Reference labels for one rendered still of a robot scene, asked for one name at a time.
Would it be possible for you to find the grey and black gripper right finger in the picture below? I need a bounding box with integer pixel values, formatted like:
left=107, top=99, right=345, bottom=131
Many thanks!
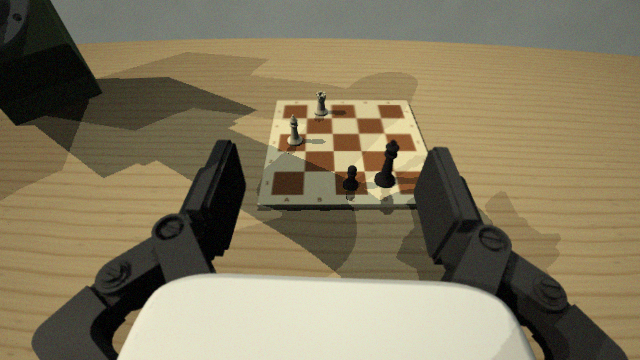
left=414, top=147, right=628, bottom=360

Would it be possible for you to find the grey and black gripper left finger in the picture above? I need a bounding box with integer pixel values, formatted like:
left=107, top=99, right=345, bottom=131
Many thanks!
left=31, top=140, right=246, bottom=360

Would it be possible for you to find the white bishop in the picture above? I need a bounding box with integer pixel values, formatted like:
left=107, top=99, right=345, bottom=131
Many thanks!
left=288, top=115, right=303, bottom=146

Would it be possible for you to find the brown and cream chessboard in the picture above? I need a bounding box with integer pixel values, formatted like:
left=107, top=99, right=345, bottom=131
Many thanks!
left=258, top=100, right=427, bottom=208

